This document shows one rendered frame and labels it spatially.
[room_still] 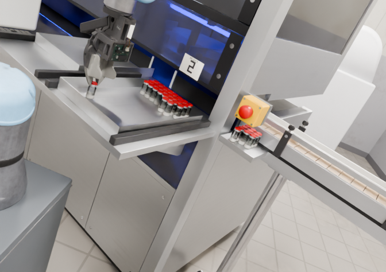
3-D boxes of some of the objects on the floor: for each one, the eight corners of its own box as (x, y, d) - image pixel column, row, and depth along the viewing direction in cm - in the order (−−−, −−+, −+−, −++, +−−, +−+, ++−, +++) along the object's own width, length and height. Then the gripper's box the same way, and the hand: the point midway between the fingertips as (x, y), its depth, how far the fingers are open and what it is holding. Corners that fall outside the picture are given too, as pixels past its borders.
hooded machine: (317, 142, 444) (383, 36, 387) (329, 166, 381) (409, 43, 324) (258, 116, 443) (315, 6, 386) (259, 136, 380) (328, 8, 323)
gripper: (114, 14, 76) (91, 97, 84) (146, 20, 84) (122, 95, 92) (92, 1, 80) (72, 81, 88) (124, 8, 88) (103, 81, 96)
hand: (93, 79), depth 91 cm, fingers closed, pressing on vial
